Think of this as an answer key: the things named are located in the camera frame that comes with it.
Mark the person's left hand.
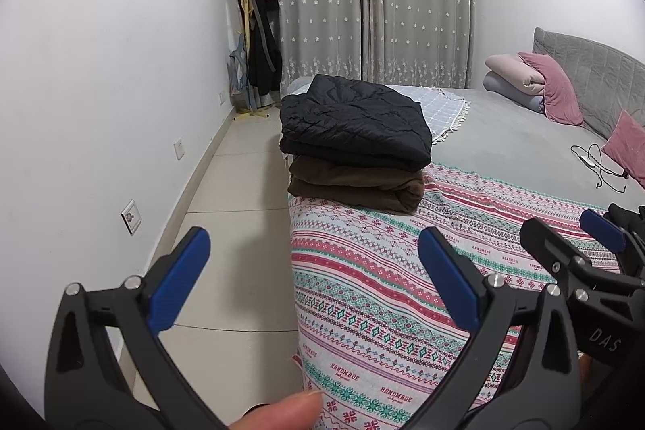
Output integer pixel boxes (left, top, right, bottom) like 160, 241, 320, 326
227, 392, 324, 430

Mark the black charging cable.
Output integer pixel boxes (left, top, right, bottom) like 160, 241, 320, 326
571, 143, 630, 194

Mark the pink pillow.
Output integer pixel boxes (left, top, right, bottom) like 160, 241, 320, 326
601, 110, 645, 189
518, 52, 584, 126

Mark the black quilted jacket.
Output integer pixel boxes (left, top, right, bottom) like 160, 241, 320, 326
279, 74, 433, 172

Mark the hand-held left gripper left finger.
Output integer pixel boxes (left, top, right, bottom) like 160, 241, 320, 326
44, 227, 227, 430

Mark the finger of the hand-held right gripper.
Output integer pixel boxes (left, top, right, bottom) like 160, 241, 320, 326
519, 217, 595, 292
579, 208, 630, 257

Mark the white fringed cloth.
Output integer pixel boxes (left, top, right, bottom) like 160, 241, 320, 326
403, 86, 472, 145

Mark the light blue bag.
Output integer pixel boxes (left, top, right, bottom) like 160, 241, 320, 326
228, 34, 251, 97

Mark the wall socket with round insert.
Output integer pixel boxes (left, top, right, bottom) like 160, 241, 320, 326
121, 199, 143, 235

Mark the patterned knit blanket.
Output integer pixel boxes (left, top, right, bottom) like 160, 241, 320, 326
288, 163, 626, 430

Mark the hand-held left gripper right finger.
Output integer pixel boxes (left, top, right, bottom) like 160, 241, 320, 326
403, 227, 585, 430

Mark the bed with grey sheet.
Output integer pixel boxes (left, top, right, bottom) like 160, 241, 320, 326
282, 77, 645, 214

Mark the folded beige and grey quilt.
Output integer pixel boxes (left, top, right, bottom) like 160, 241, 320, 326
483, 54, 547, 113

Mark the wooden coat rack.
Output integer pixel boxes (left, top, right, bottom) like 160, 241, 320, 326
234, 0, 280, 122

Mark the dark cloth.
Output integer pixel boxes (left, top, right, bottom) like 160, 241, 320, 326
605, 202, 645, 234

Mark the brown folded garment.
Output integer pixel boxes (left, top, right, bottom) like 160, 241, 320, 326
287, 155, 425, 215

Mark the grey padded headboard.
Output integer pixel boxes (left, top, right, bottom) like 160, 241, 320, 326
533, 27, 645, 141

